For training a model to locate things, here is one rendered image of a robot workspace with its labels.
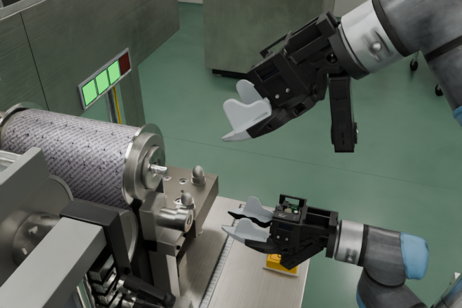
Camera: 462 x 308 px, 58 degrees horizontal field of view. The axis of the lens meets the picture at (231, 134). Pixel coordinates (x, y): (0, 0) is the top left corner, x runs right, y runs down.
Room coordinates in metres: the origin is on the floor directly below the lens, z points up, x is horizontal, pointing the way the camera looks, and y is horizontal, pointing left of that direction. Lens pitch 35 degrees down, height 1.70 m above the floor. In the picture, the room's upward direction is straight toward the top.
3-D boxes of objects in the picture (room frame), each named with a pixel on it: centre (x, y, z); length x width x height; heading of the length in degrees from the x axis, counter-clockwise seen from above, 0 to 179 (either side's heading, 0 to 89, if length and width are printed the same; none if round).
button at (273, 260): (0.64, -0.13, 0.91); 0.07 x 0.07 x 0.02; 73
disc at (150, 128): (0.56, 0.15, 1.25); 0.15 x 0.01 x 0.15; 163
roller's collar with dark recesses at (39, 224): (0.31, 0.20, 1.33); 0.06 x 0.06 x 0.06; 73
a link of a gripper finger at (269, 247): (0.53, -0.07, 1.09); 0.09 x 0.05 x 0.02; 82
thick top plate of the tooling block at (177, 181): (0.78, 0.25, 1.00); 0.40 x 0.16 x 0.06; 73
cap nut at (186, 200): (0.68, 0.10, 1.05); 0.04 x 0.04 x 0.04
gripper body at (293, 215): (0.53, -0.13, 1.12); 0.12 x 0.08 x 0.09; 73
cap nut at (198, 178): (0.77, 0.08, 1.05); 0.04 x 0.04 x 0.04
